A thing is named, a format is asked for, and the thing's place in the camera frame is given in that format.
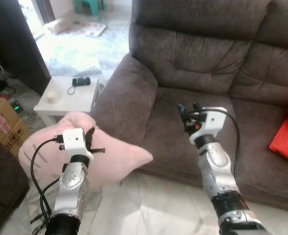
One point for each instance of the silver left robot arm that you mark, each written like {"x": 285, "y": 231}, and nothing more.
{"x": 73, "y": 186}

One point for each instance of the green plastic stool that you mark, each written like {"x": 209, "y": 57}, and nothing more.
{"x": 89, "y": 5}

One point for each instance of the brown fabric sofa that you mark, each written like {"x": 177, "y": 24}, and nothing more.
{"x": 183, "y": 73}

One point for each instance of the pink pillow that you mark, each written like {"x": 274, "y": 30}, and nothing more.
{"x": 117, "y": 156}

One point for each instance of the dark wooden door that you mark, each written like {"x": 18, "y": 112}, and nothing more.
{"x": 11, "y": 39}

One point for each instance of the white side table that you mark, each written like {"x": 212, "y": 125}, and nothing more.
{"x": 77, "y": 100}

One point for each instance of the cardboard box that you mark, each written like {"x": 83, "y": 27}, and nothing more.
{"x": 4, "y": 127}

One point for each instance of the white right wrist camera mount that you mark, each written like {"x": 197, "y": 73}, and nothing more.
{"x": 214, "y": 120}

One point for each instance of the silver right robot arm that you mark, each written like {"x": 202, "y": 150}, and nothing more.
{"x": 219, "y": 171}

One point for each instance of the black charger with green light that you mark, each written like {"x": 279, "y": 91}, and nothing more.
{"x": 15, "y": 105}

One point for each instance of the beige patterned doormat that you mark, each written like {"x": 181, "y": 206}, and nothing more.
{"x": 77, "y": 28}

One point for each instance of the small white round candle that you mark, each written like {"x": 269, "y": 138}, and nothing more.
{"x": 54, "y": 97}

